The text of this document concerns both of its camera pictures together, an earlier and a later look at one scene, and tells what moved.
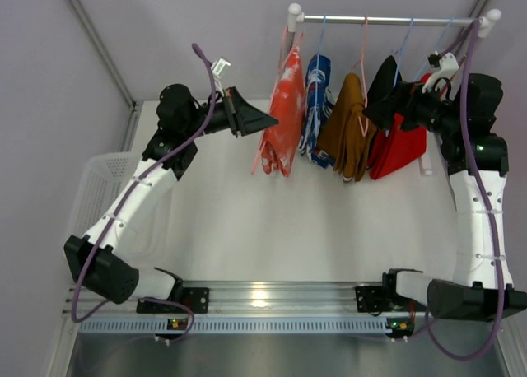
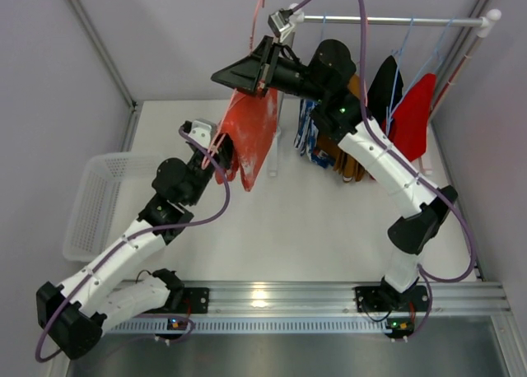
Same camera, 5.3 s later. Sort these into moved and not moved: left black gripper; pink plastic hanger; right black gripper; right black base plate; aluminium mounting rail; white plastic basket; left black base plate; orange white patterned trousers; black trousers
Moved: left black gripper; orange white patterned trousers; pink plastic hanger; right black gripper
Not moved: left black base plate; black trousers; white plastic basket; aluminium mounting rail; right black base plate
